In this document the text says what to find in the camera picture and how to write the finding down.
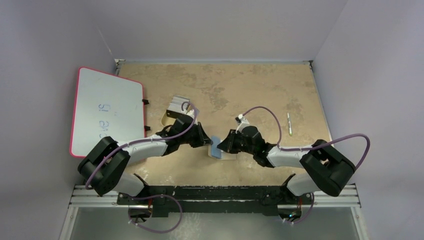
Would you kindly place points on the stack of cards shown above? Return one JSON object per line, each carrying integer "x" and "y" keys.
{"x": 178, "y": 106}

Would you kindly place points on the white board with pink frame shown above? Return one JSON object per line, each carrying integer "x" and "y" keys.
{"x": 105, "y": 105}

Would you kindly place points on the beige leather card holder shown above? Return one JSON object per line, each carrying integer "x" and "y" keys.
{"x": 225, "y": 155}

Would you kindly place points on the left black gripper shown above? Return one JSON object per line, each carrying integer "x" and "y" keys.
{"x": 202, "y": 139}

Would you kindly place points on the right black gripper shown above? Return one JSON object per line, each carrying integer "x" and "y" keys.
{"x": 233, "y": 141}

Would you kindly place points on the white green pen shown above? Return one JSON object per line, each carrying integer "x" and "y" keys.
{"x": 289, "y": 123}

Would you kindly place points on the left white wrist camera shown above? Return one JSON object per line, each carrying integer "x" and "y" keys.
{"x": 191, "y": 112}

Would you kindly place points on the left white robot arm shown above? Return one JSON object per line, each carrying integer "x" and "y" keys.
{"x": 104, "y": 167}

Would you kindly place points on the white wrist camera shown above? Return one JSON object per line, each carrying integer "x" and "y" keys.
{"x": 242, "y": 122}
{"x": 191, "y": 112}

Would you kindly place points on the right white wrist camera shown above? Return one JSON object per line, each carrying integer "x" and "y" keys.
{"x": 242, "y": 122}

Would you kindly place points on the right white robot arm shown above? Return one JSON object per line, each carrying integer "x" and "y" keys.
{"x": 326, "y": 169}

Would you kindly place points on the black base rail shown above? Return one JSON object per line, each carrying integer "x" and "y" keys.
{"x": 158, "y": 201}

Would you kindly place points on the blue credit card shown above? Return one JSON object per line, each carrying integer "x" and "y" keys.
{"x": 214, "y": 151}

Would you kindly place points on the beige plastic tray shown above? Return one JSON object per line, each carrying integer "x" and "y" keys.
{"x": 166, "y": 120}

